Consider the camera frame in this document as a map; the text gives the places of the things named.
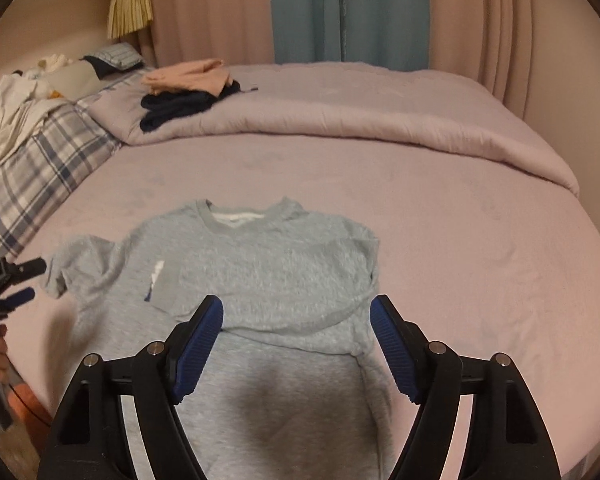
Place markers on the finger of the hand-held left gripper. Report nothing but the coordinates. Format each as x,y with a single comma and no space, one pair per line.
27,266
17,297

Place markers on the navy garment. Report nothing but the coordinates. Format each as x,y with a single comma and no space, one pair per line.
175,107

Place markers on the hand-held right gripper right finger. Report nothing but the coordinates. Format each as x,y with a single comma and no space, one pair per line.
392,345

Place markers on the peach garment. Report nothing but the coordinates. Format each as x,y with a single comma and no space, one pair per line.
190,76

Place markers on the yellow pleated cloth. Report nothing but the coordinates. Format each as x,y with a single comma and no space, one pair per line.
129,7

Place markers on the plaid blanket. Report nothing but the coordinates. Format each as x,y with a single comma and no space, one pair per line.
35,170

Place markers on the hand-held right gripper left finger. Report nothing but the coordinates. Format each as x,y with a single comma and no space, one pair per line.
200,345

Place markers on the plaid pillow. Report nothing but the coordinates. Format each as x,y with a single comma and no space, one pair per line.
117,55

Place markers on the beige pillow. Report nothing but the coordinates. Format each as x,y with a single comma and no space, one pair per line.
75,79

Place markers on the white cloth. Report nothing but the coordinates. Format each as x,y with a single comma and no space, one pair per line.
10,105

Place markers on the grey sweatshirt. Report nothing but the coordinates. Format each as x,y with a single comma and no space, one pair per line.
270,270

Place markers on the pink curtain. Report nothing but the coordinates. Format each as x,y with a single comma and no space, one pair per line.
205,10
480,20

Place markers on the pink comforter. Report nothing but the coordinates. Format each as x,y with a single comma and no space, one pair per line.
360,110

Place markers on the teal curtain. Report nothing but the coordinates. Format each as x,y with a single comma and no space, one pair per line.
350,10

